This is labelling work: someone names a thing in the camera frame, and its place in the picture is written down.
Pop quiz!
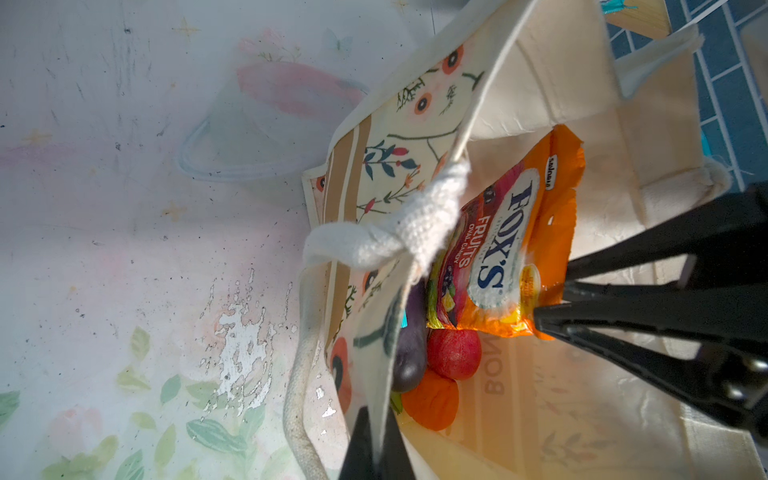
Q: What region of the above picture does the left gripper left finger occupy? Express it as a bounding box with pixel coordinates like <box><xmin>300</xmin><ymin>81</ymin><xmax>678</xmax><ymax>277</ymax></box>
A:
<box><xmin>338</xmin><ymin>407</ymin><xmax>377</xmax><ymax>480</ymax></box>

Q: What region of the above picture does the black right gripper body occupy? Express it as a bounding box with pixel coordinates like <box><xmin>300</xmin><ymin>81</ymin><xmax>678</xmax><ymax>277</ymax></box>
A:
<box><xmin>678</xmin><ymin>183</ymin><xmax>767</xmax><ymax>443</ymax></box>

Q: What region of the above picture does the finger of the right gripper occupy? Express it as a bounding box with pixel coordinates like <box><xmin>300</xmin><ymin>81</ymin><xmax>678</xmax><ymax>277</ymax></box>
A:
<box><xmin>566</xmin><ymin>197</ymin><xmax>767</xmax><ymax>281</ymax></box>
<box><xmin>534</xmin><ymin>289</ymin><xmax>734</xmax><ymax>414</ymax></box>

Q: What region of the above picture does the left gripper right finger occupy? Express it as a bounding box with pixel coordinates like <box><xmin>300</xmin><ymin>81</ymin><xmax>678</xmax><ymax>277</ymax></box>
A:
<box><xmin>379</xmin><ymin>410</ymin><xmax>416</xmax><ymax>480</ymax></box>

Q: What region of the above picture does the large orange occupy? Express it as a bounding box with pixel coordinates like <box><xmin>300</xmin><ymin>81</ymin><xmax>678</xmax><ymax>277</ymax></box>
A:
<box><xmin>401</xmin><ymin>368</ymin><xmax>460</xmax><ymax>431</ymax></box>

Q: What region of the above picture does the purple eggplant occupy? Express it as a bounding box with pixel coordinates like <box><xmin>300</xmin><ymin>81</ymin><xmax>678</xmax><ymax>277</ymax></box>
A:
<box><xmin>392</xmin><ymin>282</ymin><xmax>428</xmax><ymax>393</ymax></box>

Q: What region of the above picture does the red apple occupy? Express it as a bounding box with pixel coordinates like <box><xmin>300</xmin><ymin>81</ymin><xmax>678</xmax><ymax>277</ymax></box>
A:
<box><xmin>427</xmin><ymin>329</ymin><xmax>482</xmax><ymax>381</ymax></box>

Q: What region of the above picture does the cream canvas grocery bag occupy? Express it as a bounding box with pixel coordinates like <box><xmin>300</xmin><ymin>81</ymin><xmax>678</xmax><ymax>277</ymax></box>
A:
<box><xmin>283</xmin><ymin>1</ymin><xmax>766</xmax><ymax>479</ymax></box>

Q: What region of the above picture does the orange Fox's candy bag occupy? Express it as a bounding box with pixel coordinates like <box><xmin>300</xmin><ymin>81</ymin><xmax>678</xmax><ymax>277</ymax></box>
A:
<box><xmin>427</xmin><ymin>125</ymin><xmax>585</xmax><ymax>338</ymax></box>

